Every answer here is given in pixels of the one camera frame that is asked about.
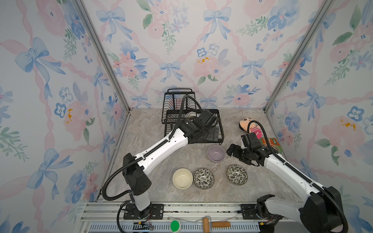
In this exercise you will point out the green round button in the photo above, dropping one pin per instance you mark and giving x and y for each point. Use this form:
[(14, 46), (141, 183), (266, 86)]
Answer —
[(175, 226)]

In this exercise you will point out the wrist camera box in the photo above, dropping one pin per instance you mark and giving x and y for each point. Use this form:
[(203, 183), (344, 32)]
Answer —
[(251, 141), (205, 120)]

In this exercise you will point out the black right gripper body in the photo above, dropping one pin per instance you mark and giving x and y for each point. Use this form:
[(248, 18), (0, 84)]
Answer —
[(242, 154)]

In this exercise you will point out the green red soup packet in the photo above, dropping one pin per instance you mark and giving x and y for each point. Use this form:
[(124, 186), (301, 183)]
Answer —
[(274, 144)]

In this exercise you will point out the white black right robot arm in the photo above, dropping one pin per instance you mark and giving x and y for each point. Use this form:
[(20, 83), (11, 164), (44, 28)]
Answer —
[(321, 209)]

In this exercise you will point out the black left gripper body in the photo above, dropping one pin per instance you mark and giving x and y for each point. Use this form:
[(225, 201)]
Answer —
[(210, 135)]

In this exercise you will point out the wooden handled tool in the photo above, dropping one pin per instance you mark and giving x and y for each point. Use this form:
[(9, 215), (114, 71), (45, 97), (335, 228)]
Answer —
[(209, 225)]

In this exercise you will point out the black floral bowl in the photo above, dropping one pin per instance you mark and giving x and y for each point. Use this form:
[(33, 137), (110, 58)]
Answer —
[(237, 175), (203, 179)]

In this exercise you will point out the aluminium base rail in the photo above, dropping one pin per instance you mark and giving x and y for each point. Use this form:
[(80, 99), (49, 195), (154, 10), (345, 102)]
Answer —
[(102, 218)]

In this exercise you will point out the lavender bowl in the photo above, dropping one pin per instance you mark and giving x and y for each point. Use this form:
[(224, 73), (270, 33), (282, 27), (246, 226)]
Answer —
[(216, 153)]

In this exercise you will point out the right black floral bowl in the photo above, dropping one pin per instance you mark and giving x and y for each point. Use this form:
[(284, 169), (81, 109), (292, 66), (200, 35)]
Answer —
[(237, 175)]

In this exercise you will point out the black wire dish rack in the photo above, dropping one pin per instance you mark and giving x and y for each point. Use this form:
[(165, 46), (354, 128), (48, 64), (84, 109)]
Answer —
[(180, 109)]

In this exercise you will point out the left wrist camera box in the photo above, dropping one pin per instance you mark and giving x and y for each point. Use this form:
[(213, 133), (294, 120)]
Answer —
[(205, 120)]

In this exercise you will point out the cream white bowl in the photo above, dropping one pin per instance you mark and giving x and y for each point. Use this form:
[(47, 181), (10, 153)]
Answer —
[(182, 178)]

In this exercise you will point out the left black floral bowl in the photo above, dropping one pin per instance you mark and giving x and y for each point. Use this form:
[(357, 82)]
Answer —
[(203, 179)]

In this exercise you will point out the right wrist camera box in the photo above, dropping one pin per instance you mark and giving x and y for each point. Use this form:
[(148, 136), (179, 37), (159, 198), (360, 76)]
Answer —
[(251, 141)]

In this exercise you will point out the pink plush doll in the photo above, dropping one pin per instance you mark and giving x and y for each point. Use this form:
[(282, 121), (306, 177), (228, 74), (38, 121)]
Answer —
[(246, 125)]

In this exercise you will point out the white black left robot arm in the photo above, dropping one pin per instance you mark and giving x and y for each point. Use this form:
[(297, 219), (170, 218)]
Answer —
[(160, 166)]

